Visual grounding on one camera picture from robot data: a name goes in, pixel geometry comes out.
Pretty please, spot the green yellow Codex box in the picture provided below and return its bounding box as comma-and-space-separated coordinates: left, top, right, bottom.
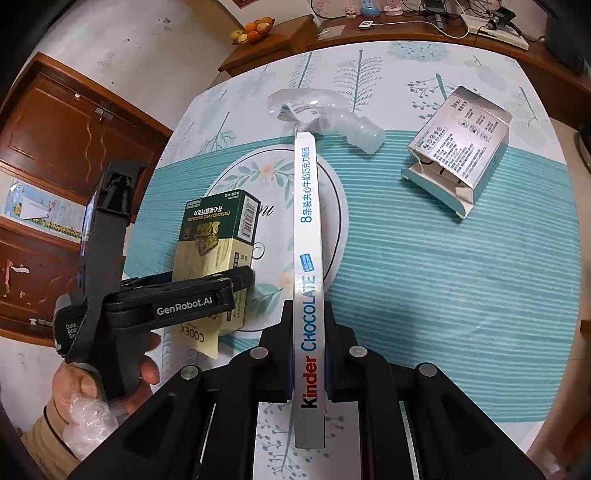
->
170, 189, 260, 359

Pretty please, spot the white Kinder chocolate box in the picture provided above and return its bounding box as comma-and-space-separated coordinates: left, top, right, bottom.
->
293, 132, 327, 450

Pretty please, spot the person's left hand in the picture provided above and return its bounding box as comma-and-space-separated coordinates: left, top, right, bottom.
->
46, 356, 160, 426

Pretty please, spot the crushed clear plastic bottle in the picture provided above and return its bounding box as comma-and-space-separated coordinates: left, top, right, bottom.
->
267, 88, 386, 155

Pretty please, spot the floral teal tablecloth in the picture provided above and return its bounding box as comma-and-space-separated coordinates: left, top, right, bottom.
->
124, 41, 580, 437

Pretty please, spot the wooden cupboard door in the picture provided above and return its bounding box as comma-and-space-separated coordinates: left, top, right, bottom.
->
1, 53, 172, 347

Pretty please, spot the grey teal carton box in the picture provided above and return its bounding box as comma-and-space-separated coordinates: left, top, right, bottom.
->
401, 86, 512, 219

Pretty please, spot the fruit bowl with oranges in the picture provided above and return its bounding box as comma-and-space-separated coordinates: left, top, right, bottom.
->
230, 17, 276, 45

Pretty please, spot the wooden TV cabinet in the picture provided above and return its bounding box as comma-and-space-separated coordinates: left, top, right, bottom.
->
218, 14, 590, 128

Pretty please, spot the blue ceramic figurine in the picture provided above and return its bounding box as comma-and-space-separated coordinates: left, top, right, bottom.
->
360, 0, 381, 19

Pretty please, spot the white set-top box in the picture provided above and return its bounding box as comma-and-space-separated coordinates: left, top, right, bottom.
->
461, 14, 529, 51

